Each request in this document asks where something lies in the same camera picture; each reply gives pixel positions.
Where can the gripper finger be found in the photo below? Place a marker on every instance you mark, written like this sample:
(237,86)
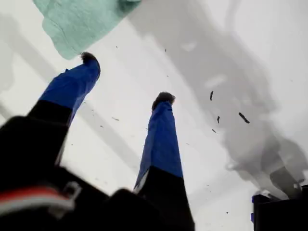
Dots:
(161,144)
(72,84)

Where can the pale green T-shirt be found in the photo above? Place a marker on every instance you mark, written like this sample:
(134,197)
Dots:
(79,24)

